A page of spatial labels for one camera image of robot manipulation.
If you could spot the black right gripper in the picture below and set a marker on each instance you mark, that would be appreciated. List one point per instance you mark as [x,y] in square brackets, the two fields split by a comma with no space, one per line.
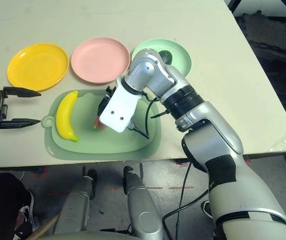
[111,91]

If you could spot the toy watermelon slice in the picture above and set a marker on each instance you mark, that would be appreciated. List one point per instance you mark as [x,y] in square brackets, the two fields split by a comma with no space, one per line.
[99,124]

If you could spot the yellow toy banana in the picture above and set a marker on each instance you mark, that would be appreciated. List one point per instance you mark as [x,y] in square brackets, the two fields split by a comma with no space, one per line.
[63,116]

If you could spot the dark green toy avocado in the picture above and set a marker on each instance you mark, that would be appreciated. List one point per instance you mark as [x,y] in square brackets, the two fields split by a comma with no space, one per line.
[165,55]

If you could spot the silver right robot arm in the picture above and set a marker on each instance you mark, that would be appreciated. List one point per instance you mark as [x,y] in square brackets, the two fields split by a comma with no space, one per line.
[208,120]

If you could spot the green cutting board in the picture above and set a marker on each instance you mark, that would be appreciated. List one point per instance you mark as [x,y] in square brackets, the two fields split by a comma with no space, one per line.
[95,142]

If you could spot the yellow plastic plate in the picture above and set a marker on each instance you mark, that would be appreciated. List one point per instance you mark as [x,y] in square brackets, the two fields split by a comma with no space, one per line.
[37,66]

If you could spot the pink plastic plate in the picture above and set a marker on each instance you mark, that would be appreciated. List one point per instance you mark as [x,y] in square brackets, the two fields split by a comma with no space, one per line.
[100,60]

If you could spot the black table foot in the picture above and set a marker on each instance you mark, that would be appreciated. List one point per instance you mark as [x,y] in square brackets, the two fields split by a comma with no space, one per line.
[40,171]
[182,163]

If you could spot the light green plastic plate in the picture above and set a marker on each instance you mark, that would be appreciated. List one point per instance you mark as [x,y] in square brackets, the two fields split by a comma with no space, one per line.
[157,45]

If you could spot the bystander black trouser leg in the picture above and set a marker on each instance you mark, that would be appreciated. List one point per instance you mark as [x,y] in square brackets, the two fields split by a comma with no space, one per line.
[0,200]

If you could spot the black sneaker white stripe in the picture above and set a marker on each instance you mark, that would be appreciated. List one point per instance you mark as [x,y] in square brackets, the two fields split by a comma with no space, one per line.
[26,212]

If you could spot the silver robot left leg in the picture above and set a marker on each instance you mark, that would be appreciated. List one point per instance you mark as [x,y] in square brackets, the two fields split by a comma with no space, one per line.
[73,207]

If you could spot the silver robot leg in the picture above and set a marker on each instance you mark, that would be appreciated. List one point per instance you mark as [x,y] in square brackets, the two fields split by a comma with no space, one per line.
[142,210]
[73,207]

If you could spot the silver robot right leg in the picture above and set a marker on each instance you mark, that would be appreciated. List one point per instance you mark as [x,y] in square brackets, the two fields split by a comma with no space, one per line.
[142,210]

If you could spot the wooden stick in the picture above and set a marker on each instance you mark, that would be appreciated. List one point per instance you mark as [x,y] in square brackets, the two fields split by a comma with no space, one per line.
[43,226]

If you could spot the grey robot torso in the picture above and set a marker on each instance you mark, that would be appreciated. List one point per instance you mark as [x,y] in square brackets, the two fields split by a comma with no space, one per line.
[82,237]

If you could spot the black sneaker white sole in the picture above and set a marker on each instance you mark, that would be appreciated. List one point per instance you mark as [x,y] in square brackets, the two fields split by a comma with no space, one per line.
[206,210]

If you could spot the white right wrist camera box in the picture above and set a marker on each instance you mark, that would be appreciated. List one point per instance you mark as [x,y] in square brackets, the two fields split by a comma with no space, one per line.
[119,107]

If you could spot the black metal frame bar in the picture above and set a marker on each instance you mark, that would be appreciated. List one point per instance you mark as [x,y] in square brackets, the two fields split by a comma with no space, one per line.
[234,3]

